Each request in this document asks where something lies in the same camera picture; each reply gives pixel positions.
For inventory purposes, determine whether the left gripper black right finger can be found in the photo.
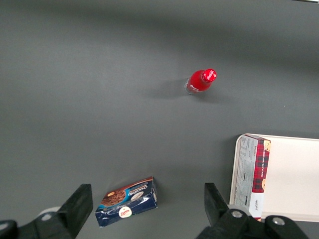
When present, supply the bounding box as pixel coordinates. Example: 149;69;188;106
196;182;310;239

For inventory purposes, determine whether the dark grey table cover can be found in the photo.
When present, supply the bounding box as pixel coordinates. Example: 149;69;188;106
0;0;319;239

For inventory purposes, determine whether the red cola bottle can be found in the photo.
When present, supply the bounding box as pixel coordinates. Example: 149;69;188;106
184;68;218;96

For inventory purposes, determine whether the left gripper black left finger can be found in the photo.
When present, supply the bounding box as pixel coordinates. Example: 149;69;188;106
0;183;94;239

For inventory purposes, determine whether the blue chocolate cookie box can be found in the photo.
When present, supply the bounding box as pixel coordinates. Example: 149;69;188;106
94;176;159;228

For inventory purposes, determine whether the red plaid cookie box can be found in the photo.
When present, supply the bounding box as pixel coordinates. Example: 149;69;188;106
233;134;272;223

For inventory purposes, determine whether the beige plastic tray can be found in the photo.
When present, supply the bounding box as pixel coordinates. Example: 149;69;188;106
229;133;319;223

